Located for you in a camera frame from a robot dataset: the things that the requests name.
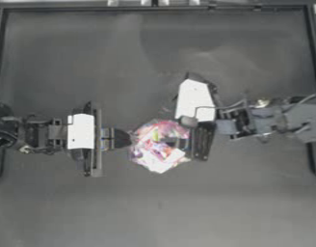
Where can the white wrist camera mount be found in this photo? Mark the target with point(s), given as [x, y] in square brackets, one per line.
[82, 131]
[195, 96]

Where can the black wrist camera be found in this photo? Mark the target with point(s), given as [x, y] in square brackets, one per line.
[189, 121]

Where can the black table frame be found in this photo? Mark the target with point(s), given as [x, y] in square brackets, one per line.
[58, 8]

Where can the clear bag with pink zip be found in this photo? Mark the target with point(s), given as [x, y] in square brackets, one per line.
[158, 160]

